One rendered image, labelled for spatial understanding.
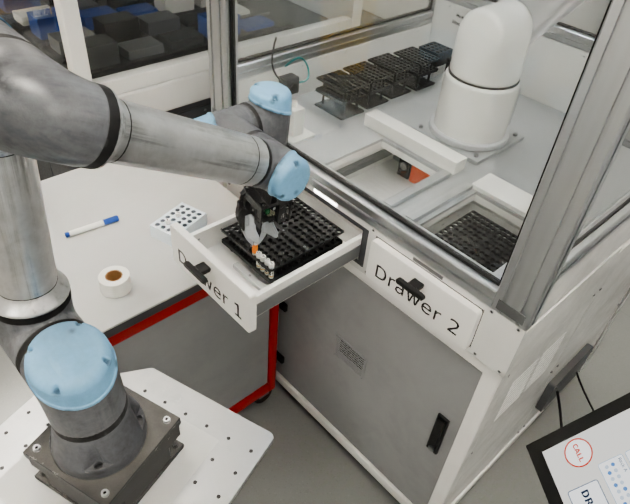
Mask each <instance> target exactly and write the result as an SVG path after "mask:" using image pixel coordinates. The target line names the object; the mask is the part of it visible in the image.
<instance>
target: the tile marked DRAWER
mask: <svg viewBox="0 0 630 504"><path fill-rule="evenodd" d="M566 493H567V495H568V497H569V500H570V502H571V504H610V503H609V501H608V499H607V497H606V495H605V493H604V491H603V489H602V486H601V484H600V482H599V480H598V478H596V479H594V480H591V481H589V482H587V483H585V484H583V485H580V486H578V487H576V488H574V489H572V490H569V491H567V492H566Z"/></svg>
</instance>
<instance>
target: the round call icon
mask: <svg viewBox="0 0 630 504"><path fill-rule="evenodd" d="M559 448H560V450H561V452H562V454H563V457H564V459H565V461H566V463H567V466H568V468H569V470H570V472H571V473H574V472H576V471H578V470H580V469H582V468H584V467H586V466H589V465H591V464H593V463H595V462H597V461H599V458H598V456H597V454H596V452H595V450H594V448H593V446H592V444H591V442H590V440H589V438H588V436H587V434H586V432H584V433H582V434H580V435H578V436H576V437H574V438H572V439H570V440H568V441H566V442H564V443H562V444H560V445H559Z"/></svg>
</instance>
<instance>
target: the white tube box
mask: <svg viewBox="0 0 630 504"><path fill-rule="evenodd" d="M177 211H179V212H180V213H181V217H179V218H177V217H176V212H177ZM166 219H170V221H171V224H173V223H175V222H178V223H179V224H180V225H181V226H182V227H183V228H184V229H186V230H187V231H188V232H189V233H192V232H194V231H196V230H199V229H201V228H203V227H205V226H206V225H207V213H205V212H203V211H200V210H198V209H196V208H194V207H192V206H190V205H187V204H185V203H183V202H182V203H180V204H179V205H177V206H176V207H174V208H173V209H172V210H170V211H169V212H167V213H166V214H164V215H163V216H162V217H160V218H159V219H157V220H156V221H155V222H153V223H152V224H150V231H151V237H153V238H155V239H157V240H159V241H161V242H164V243H166V244H168V245H170V246H172V242H171V233H170V225H171V224H170V225H166V221H165V220H166Z"/></svg>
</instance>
